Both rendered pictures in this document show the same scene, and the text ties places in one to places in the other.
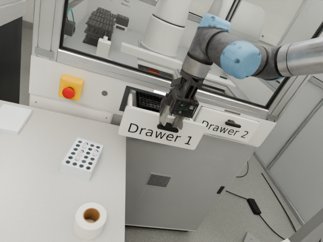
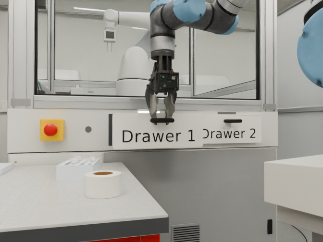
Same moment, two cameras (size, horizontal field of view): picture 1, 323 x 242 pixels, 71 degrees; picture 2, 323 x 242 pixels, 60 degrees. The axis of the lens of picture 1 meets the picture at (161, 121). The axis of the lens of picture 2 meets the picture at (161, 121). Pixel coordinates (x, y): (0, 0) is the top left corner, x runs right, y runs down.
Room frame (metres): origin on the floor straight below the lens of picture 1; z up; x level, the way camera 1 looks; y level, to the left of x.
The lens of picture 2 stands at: (-0.21, -0.09, 0.90)
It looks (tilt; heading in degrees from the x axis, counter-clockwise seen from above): 0 degrees down; 4
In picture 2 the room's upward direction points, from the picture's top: straight up
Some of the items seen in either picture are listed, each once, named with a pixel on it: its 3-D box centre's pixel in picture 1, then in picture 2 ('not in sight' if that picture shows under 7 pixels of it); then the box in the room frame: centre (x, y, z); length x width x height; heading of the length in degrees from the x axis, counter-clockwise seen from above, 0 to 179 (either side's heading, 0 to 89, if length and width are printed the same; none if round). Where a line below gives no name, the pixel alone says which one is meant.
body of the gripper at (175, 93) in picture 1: (185, 93); (163, 73); (0.62, -0.03, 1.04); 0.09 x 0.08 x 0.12; 19
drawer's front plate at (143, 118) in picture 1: (163, 129); (159, 130); (0.67, -0.02, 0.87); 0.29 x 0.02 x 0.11; 109
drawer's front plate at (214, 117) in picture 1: (226, 125); (228, 129); (0.91, -0.27, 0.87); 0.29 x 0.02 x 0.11; 109
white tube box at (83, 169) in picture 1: (82, 158); (80, 168); (0.50, 0.17, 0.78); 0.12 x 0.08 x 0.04; 9
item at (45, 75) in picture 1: (155, 67); (137, 127); (1.28, 0.15, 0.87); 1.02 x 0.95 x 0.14; 109
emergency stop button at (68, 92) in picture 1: (68, 92); (50, 129); (0.65, 0.33, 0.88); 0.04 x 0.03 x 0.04; 109
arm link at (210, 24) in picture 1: (209, 39); (163, 20); (0.63, -0.03, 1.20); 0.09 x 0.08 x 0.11; 37
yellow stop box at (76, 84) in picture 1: (70, 88); (52, 129); (0.68, 0.34, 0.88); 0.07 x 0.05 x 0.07; 109
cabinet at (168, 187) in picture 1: (134, 131); (138, 216); (1.28, 0.14, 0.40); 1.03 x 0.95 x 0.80; 109
